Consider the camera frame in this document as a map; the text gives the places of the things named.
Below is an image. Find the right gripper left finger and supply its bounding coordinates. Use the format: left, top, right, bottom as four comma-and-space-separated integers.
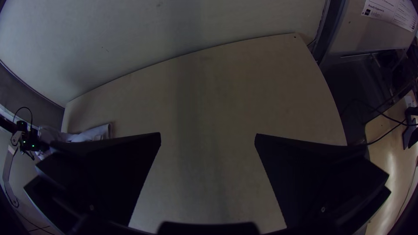
23, 131, 162, 235

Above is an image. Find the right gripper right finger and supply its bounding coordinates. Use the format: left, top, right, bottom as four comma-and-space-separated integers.
254, 133, 392, 231

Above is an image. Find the grey t-shirt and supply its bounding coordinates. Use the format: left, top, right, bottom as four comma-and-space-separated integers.
36, 123, 113, 161

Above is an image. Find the pale wooden side table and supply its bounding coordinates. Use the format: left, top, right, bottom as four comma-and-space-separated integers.
363, 93, 418, 235

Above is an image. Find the white printed poster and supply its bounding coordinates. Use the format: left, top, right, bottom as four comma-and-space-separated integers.
361, 0, 418, 33

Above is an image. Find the black cable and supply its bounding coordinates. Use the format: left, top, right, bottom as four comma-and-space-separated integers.
12, 107, 34, 131
365, 121, 406, 146
339, 97, 411, 127

